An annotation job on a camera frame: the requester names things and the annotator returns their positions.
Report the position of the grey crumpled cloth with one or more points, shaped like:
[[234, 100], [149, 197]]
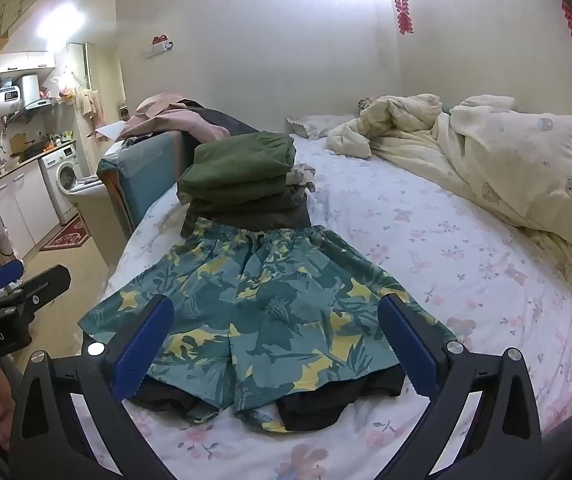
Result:
[[301, 176]]

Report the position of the dark olive folded pants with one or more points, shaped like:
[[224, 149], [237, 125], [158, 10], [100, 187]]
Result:
[[246, 199]]

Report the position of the white side cabinet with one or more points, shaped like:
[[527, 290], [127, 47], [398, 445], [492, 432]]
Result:
[[91, 215]]

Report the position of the white water heater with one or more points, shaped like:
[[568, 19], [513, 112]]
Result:
[[6, 97]]

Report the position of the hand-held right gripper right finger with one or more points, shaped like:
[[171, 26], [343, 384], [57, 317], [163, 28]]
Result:
[[411, 345]]

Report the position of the cream bear-print duvet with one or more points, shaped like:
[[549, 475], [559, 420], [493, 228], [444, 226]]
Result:
[[516, 170]]

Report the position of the white wall cabinet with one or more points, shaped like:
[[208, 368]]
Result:
[[26, 61]]

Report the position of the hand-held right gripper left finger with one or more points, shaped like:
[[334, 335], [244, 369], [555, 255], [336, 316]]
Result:
[[143, 345]]

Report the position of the white paper sheet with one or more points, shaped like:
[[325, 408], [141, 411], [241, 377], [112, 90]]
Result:
[[111, 131]]

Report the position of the white washing machine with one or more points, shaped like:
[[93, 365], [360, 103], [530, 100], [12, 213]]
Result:
[[63, 180]]

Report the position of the red patterned rug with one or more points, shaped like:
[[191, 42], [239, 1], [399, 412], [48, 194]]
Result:
[[66, 235]]

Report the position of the pink clothes pile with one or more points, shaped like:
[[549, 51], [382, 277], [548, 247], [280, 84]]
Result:
[[166, 115]]

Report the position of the white lace pillow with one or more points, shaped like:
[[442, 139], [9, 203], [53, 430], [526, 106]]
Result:
[[316, 125]]

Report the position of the white floral bed sheet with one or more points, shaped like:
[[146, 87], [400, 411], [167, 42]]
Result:
[[416, 270]]

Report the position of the pink plastic bag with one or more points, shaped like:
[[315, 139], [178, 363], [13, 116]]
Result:
[[65, 87]]

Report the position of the blue padded sofa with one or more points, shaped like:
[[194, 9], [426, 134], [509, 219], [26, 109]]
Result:
[[151, 170]]

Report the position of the white kitchen base cabinet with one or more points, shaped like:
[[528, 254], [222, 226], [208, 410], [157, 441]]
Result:
[[21, 205]]

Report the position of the green folded pants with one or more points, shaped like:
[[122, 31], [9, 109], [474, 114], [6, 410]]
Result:
[[236, 165]]

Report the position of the range hood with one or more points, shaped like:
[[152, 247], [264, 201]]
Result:
[[41, 103]]

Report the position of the green floral shorts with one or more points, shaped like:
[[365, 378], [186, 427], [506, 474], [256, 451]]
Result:
[[276, 300]]

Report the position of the hanging pink towel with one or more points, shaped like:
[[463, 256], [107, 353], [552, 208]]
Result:
[[88, 105]]

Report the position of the dark jacket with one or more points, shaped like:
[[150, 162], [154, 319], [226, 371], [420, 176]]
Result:
[[226, 122]]

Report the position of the camouflage folded pants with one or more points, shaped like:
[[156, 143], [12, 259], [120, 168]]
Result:
[[261, 217]]

